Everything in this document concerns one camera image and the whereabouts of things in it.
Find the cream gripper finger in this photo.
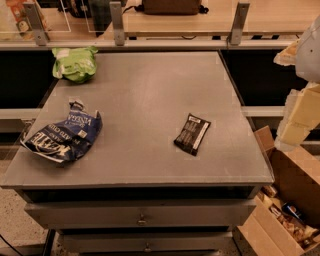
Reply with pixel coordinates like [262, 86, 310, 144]
[275, 82, 320, 152]
[273, 40, 299, 66]

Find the black rxbar chocolate bar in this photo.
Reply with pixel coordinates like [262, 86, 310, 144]
[174, 113, 211, 156]

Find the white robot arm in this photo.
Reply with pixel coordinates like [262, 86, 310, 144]
[274, 17, 320, 152]

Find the brown bag on counter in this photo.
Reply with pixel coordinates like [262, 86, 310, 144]
[142, 0, 202, 15]

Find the green chip bag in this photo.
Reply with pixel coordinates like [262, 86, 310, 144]
[52, 46, 98, 84]

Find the blue kettle chip bag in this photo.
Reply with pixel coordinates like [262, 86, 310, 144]
[20, 100, 103, 163]

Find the blue pepsi can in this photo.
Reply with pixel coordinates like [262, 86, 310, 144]
[282, 203, 304, 222]

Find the cardboard box of snacks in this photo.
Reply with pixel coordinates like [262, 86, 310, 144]
[234, 127, 320, 256]

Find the upper drawer with knob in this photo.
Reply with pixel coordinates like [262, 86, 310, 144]
[25, 199, 255, 230]

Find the drawer with knob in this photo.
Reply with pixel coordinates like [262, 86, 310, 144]
[25, 199, 255, 230]
[59, 232, 232, 253]

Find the lower drawer with knob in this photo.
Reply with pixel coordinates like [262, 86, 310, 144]
[59, 232, 232, 253]

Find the grey drawer cabinet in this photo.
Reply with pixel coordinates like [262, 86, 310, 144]
[1, 51, 273, 256]

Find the orange snack package behind glass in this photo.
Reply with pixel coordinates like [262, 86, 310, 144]
[4, 0, 47, 40]

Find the metal bracket right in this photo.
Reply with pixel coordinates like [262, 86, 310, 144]
[228, 2, 250, 45]

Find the metal bracket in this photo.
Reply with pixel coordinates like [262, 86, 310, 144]
[109, 1, 125, 46]
[228, 2, 250, 45]
[23, 2, 48, 46]

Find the metal bracket middle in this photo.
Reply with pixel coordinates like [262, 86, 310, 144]
[109, 1, 125, 46]

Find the metal bracket left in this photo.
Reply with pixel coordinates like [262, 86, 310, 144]
[23, 2, 48, 46]

